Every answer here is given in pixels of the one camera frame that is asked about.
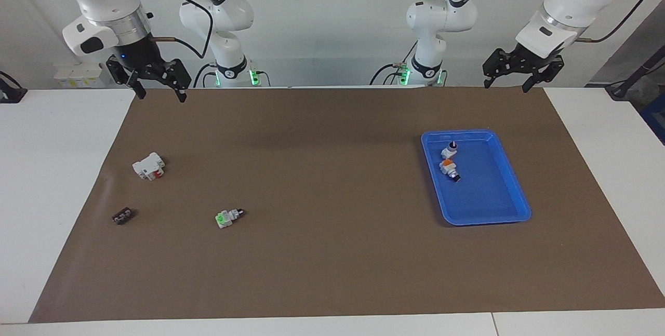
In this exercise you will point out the black stand pole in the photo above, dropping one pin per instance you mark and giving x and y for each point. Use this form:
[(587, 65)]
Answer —
[(631, 79)]

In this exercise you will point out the blue plastic tray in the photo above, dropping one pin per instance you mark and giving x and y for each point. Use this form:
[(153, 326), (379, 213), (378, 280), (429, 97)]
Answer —
[(483, 196)]

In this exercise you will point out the brown table mat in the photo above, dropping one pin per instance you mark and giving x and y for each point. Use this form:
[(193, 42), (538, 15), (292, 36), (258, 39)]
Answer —
[(332, 253)]

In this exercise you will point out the selector switch bright green base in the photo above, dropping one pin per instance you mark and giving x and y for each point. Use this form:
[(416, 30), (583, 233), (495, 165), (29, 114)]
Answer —
[(226, 218)]

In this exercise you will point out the white black-tipped switch part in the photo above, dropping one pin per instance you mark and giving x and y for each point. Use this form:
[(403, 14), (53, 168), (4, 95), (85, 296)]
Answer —
[(449, 151)]

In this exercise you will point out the black table clamp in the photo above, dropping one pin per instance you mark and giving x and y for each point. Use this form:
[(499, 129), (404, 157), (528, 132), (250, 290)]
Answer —
[(10, 93)]

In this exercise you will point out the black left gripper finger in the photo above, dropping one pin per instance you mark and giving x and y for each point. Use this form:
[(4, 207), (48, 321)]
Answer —
[(532, 83), (488, 79)]

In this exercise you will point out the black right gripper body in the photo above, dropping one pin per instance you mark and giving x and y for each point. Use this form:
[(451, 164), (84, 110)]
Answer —
[(140, 63)]

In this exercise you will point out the white power strip box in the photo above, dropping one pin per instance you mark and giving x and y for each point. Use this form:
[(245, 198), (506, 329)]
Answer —
[(78, 74)]

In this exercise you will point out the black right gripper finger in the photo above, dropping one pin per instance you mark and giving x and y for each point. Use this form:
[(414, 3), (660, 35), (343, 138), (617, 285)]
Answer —
[(139, 88), (181, 93)]

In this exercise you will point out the small black terminal block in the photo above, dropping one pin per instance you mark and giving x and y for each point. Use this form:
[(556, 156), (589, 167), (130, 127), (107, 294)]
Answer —
[(123, 216)]

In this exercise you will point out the white red circuit breaker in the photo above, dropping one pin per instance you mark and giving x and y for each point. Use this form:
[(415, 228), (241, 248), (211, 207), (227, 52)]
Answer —
[(145, 167)]

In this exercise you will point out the blue crate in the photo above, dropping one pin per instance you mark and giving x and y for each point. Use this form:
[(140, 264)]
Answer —
[(655, 118)]

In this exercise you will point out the selector switch orange base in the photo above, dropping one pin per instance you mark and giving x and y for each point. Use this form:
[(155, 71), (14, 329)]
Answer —
[(448, 166)]

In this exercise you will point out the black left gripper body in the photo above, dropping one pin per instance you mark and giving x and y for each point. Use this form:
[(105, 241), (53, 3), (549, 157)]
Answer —
[(524, 61)]

